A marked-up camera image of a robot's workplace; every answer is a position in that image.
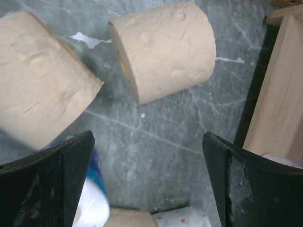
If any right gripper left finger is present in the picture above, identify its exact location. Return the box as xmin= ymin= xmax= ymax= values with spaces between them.
xmin=0 ymin=131 xmax=95 ymax=227

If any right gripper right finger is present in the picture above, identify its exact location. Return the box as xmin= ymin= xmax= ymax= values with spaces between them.
xmin=202 ymin=132 xmax=303 ymax=227

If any beige toilet roll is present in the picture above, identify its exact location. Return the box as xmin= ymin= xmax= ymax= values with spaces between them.
xmin=0 ymin=11 xmax=103 ymax=150
xmin=108 ymin=2 xmax=216 ymax=105
xmin=104 ymin=208 xmax=158 ymax=227

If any wooden two-tier shelf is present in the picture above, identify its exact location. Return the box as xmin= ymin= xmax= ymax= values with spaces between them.
xmin=234 ymin=0 xmax=303 ymax=165

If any white toilet roll blue wrapper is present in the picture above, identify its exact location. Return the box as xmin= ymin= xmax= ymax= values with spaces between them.
xmin=51 ymin=136 xmax=111 ymax=227

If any white dotted toilet roll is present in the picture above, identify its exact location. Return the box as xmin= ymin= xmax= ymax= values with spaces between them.
xmin=152 ymin=206 xmax=211 ymax=227

